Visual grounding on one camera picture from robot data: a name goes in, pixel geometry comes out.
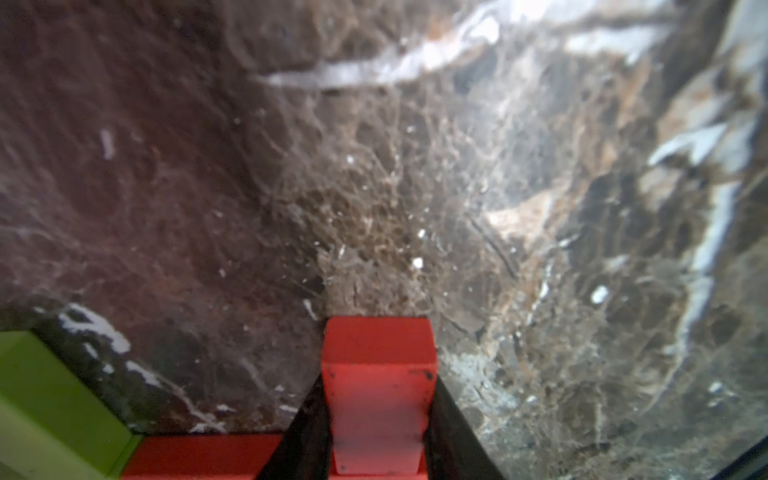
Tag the red block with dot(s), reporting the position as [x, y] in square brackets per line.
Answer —
[205, 457]
[379, 379]

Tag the red block front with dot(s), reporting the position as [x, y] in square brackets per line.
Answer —
[205, 457]

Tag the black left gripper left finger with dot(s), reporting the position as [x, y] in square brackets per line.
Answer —
[304, 453]

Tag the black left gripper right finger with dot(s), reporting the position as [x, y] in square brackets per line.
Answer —
[452, 450]

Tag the green block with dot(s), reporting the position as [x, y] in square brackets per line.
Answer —
[52, 425]

